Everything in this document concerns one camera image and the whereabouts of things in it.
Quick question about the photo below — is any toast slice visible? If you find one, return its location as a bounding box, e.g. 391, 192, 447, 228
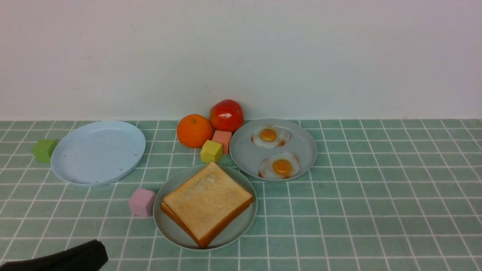
163, 162, 254, 248
160, 201, 199, 246

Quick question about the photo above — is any salmon pink cube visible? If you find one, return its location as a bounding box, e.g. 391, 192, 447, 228
212, 130, 232, 154

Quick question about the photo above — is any grey plate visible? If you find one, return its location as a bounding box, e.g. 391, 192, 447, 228
230, 119, 318, 181

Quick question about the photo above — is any red tomato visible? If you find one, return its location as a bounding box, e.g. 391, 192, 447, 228
209, 99, 244, 132

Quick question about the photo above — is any back fried egg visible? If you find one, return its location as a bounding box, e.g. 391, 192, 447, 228
251, 126, 291, 149

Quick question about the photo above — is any fried egg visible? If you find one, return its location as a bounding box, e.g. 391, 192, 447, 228
258, 152, 300, 180
251, 126, 291, 149

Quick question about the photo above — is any yellow cube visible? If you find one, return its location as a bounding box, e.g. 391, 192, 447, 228
200, 140, 223, 164

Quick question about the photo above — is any orange fruit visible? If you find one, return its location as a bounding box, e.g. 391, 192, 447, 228
176, 114, 214, 149

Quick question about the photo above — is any front fried egg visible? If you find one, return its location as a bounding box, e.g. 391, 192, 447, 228
258, 152, 300, 180

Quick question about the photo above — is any teal green plate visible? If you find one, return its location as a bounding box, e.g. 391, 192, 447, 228
154, 165, 258, 251

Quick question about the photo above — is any light blue plate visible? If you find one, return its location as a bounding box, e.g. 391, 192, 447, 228
50, 121, 146, 187

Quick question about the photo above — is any green cube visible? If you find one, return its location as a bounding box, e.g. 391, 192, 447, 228
32, 139, 59, 163

